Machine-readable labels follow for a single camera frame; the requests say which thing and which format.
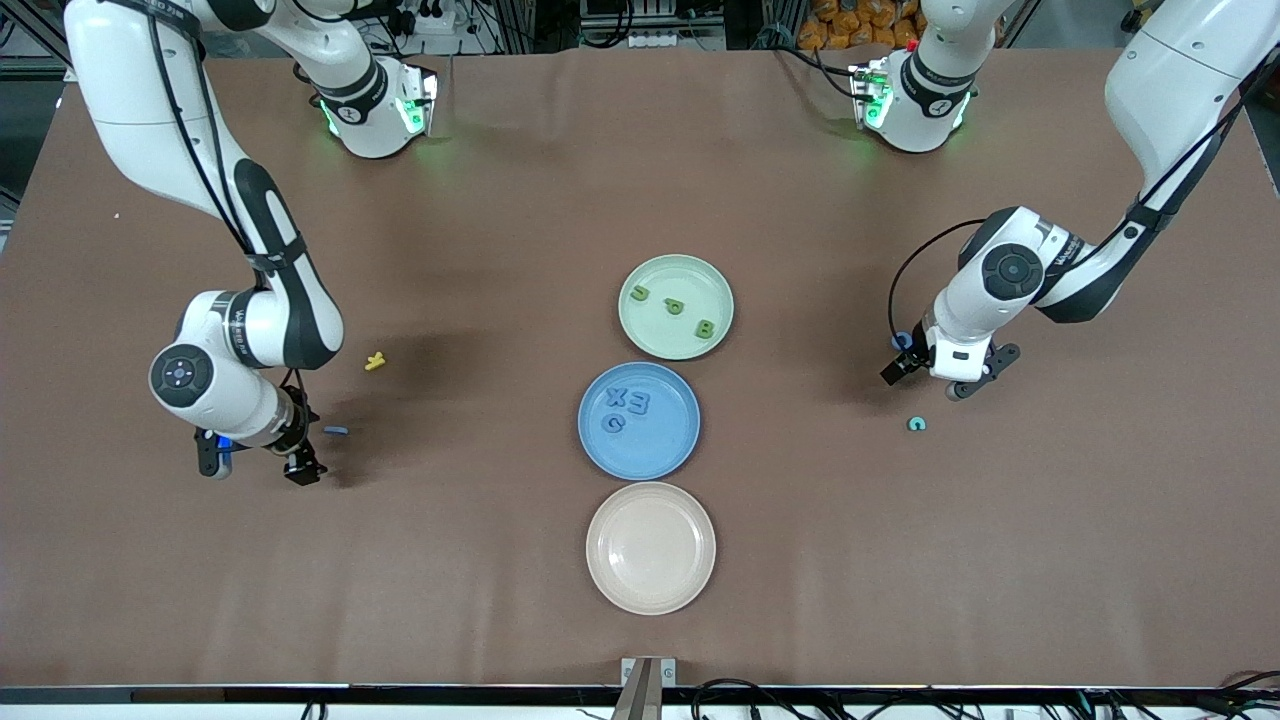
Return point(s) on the grey metal camera mount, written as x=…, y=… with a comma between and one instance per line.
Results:
x=645, y=690

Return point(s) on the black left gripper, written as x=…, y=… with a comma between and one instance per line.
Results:
x=898, y=366

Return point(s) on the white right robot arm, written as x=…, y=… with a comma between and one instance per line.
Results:
x=220, y=390

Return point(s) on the aluminium frame profile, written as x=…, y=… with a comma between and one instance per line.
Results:
x=40, y=30

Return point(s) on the yellow letter K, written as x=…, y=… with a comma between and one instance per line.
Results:
x=375, y=361

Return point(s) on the blue letter X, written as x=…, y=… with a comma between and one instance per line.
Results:
x=617, y=397

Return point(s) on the brown table cover sheet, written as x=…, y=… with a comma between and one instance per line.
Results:
x=500, y=560

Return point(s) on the blue letter E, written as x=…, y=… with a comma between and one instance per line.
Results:
x=638, y=403

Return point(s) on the blue round plate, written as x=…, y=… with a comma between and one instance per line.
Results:
x=640, y=455

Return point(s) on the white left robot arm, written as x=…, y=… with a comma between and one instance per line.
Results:
x=1170, y=80

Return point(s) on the beige round plate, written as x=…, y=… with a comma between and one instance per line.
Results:
x=650, y=548

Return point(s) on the orange snack bags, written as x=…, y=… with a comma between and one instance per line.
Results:
x=850, y=25

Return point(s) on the green letter P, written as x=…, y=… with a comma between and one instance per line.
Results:
x=675, y=307

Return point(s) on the green letter B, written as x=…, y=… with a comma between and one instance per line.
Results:
x=706, y=328

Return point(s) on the pale green round plate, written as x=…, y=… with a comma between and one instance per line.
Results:
x=665, y=335

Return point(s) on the white power strip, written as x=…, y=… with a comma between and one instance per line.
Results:
x=430, y=18

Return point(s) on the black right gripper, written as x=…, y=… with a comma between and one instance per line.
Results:
x=297, y=448

